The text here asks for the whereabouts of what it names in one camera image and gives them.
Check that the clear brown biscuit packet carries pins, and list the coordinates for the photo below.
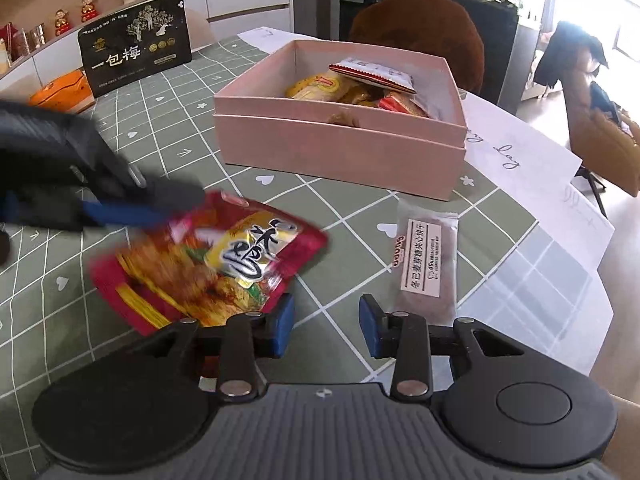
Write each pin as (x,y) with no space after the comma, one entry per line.
(424,264)

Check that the black jacket on chair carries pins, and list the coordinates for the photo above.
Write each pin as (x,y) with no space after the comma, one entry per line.
(562,50)

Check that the black gift box with tree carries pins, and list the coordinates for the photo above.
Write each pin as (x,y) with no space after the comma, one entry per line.
(134,43)

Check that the mustard lounge chair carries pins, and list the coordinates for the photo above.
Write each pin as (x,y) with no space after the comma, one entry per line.
(608,148)

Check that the white paper sheet with writing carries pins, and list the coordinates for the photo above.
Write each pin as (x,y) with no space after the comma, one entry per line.
(525,164)

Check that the brown round chair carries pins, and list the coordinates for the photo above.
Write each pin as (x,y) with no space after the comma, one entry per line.
(435,27)

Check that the person's right hand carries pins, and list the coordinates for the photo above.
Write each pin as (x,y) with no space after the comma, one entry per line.
(623,453)

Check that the red doll figurine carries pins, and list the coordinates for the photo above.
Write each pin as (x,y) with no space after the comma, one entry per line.
(88,10)
(62,23)

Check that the yellow snack packet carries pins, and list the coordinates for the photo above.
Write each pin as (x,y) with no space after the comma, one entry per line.
(324,87)

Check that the white cabinet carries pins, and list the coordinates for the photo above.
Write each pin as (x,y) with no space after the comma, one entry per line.
(209,21)

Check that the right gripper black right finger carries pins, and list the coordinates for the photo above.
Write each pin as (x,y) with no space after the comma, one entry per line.
(498,398)

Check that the orange box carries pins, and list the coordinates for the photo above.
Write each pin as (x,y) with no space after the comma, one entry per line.
(69,93)

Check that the white red snack packet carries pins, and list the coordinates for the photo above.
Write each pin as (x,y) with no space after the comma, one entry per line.
(373,73)

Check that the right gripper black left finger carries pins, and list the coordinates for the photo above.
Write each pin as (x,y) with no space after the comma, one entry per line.
(153,399)

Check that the pink cardboard box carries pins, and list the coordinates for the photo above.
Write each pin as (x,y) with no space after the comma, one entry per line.
(257,125)

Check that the orange small snack packet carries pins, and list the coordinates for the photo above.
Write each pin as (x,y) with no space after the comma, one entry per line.
(401,103)

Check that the red spicy snack packet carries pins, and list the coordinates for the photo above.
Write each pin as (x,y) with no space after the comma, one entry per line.
(229,256)

